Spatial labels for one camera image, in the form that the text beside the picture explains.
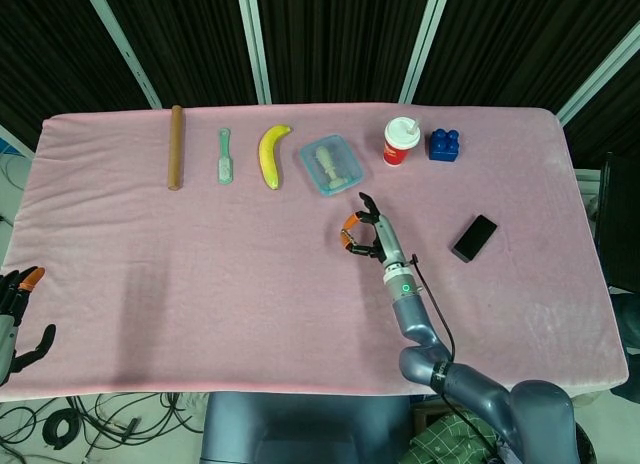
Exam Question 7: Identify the beige piece inside container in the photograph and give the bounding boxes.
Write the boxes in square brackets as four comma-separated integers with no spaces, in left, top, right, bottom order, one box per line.
[313,144,350,193]

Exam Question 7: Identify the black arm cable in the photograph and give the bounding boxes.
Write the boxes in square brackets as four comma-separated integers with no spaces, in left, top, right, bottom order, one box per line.
[408,252,506,455]

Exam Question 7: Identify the black rectangular box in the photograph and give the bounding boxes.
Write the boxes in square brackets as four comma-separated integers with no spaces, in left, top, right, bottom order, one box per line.
[451,214,499,263]

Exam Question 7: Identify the pink tablecloth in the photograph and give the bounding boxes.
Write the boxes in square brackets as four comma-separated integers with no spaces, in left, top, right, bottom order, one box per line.
[0,102,630,404]

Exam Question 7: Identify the green checkered cloth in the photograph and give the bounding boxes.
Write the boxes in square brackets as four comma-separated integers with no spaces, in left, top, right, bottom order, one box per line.
[404,413,501,464]

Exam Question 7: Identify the black curtain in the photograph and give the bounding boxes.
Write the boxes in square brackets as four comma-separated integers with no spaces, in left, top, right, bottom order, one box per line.
[0,0,640,170]

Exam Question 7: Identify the white aluminium frame post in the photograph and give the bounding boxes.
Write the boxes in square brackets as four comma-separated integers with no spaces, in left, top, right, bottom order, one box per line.
[79,0,164,110]
[234,0,274,105]
[397,0,452,104]
[0,123,37,160]
[554,21,640,128]

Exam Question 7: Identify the brown wooden rolling pin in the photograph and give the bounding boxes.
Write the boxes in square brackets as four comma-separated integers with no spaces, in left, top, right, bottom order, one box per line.
[166,104,185,192]

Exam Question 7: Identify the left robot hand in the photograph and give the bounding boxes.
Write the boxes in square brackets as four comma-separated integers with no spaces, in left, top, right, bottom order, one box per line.
[0,265,58,388]

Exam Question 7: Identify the green cleaning brush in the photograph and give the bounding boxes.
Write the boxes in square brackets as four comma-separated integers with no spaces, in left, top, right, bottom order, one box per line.
[215,127,235,186]

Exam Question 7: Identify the black floor cable tangle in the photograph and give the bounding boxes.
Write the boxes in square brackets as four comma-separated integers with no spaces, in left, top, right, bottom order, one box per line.
[0,393,206,453]

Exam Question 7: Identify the red paper cup white lid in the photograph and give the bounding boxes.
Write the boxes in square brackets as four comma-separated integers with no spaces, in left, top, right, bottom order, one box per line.
[383,116,422,169]

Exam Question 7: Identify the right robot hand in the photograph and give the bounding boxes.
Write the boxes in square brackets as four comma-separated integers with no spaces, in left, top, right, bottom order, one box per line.
[338,191,410,273]

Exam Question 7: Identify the coiled black cable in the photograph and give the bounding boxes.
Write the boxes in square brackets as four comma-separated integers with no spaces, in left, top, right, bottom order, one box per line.
[42,408,81,451]

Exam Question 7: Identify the clear container teal lid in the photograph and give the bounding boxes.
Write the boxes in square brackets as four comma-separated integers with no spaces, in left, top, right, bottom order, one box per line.
[299,133,366,199]

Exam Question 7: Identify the blue building block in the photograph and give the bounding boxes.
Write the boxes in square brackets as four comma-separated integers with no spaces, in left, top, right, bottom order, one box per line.
[426,128,464,163]

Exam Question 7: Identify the yellow banana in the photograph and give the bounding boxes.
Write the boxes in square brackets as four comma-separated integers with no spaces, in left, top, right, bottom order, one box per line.
[257,124,294,191]

